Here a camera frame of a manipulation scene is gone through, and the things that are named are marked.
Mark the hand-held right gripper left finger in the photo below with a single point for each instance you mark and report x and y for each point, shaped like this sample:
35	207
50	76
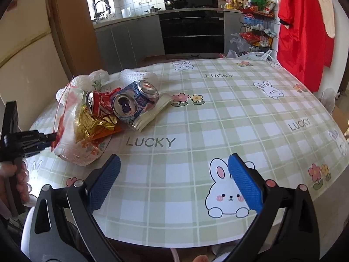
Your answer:
105	185

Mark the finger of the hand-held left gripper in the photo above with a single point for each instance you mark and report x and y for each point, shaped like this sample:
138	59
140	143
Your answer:
50	137

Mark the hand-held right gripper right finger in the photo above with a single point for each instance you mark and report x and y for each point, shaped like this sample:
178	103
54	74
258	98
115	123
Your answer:
245	182

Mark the flowered hook blister pack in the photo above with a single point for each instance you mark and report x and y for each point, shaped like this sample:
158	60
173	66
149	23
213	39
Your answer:
68	144

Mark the orange snack wrapper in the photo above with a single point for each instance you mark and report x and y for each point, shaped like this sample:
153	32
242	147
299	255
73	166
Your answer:
113	131

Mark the crushed red can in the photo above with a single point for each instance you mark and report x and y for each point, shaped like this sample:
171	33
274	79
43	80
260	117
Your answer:
102	105

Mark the pale carton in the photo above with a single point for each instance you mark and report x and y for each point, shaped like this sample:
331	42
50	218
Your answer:
152	112

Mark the crushed blue can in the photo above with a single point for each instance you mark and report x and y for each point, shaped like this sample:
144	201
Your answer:
136	102

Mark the person's left hand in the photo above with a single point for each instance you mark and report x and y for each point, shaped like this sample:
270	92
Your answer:
23	180

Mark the crumpled white plastic bag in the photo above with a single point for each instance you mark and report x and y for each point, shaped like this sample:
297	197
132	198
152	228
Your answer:
95	77

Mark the cream refrigerator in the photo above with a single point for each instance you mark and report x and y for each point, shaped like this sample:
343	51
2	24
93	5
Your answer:
24	60

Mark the green checked rabbit tablecloth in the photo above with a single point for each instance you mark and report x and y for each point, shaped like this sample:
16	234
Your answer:
190	120

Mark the white lace cloth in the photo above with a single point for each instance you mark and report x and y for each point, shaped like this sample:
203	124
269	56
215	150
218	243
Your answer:
131	75

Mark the brown cardboard box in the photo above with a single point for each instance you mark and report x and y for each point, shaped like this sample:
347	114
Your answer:
339	120

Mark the wooden partition panel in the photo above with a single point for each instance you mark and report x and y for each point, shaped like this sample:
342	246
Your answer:
73	19

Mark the grey base cabinets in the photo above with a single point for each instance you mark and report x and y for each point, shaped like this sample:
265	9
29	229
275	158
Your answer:
128	38

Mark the clear plastic bag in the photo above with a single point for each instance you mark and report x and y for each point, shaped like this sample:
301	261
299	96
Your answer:
237	42

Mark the steel kitchen faucet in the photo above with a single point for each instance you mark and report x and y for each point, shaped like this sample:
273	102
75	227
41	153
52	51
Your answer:
102	5

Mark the white jug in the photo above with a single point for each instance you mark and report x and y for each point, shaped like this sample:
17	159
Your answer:
126	12

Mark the narrow grey base cabinet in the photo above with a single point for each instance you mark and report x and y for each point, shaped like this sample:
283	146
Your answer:
231	24

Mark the black built-in stove oven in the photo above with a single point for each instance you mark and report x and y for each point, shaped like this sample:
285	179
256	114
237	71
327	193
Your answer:
190	32

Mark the red apron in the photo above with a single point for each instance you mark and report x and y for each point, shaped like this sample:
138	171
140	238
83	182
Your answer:
300	32

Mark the steel lidded pot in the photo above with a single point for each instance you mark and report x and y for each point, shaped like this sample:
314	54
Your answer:
153	9

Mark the black wok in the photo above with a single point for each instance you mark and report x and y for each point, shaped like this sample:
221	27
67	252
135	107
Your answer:
176	2

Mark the white wall socket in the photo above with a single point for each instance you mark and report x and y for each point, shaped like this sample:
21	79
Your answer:
145	1

